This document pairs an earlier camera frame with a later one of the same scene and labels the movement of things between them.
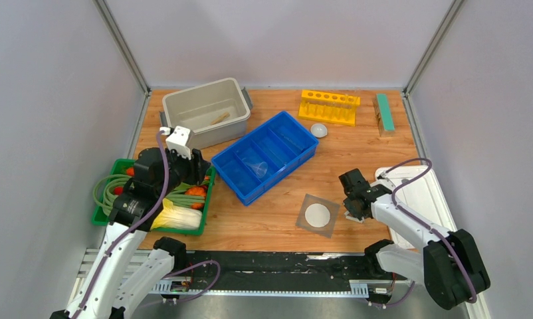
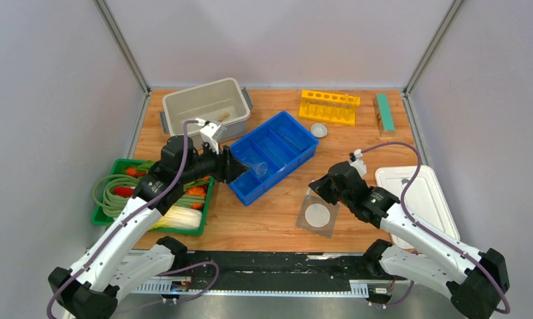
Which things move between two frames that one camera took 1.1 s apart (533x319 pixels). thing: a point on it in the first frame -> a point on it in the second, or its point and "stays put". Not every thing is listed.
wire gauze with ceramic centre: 318,215 stays put
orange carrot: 195,191 stays put
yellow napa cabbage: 177,217 stays put
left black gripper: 197,167 -> 227,168
